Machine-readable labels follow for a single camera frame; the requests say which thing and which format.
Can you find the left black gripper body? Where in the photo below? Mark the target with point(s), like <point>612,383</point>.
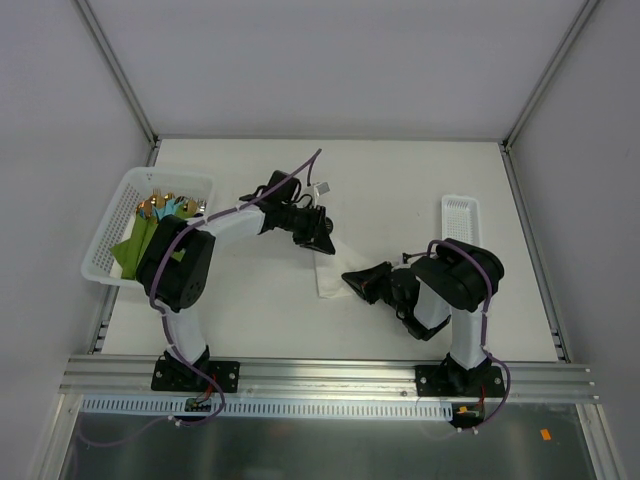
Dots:
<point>316,228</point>

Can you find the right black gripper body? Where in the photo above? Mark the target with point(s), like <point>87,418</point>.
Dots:
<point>382,282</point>

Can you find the white paper napkin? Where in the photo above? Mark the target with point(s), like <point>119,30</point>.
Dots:
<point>329,270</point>

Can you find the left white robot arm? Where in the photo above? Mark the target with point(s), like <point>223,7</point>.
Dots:
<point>175,265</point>

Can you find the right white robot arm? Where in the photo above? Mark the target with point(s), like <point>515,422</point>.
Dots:
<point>451,284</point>

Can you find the light blue rolled napkin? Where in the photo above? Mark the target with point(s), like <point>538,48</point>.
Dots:
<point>171,207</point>

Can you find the green rolled napkin bundle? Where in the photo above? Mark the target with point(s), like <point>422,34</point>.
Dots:
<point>130,251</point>

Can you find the white narrow utensil tray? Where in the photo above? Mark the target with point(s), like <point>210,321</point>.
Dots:
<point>460,219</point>

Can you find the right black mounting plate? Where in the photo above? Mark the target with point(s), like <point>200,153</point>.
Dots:
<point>433,381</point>

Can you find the black mounting plate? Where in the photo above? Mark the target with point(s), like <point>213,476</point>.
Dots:
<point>225,375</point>
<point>433,381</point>

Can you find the gold cutlery in basket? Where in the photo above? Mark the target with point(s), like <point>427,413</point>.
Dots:
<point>191,208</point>

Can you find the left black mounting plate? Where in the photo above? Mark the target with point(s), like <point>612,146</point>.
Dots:
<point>225,375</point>

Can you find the white perforated basket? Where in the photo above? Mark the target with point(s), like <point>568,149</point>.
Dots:
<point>137,185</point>

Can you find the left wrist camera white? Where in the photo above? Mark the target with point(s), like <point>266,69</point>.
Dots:
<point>320,188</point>

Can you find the white slotted cable duct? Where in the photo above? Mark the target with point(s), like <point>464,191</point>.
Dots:
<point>269,408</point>

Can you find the left aluminium frame post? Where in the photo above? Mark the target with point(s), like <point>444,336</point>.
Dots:
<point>108,54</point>

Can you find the aluminium frame post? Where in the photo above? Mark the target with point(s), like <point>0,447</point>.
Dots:
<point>108,54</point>
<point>567,42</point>

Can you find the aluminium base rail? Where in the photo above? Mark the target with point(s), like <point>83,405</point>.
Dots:
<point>533,382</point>

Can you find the right aluminium frame post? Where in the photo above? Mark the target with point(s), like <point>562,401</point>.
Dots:
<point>567,42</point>

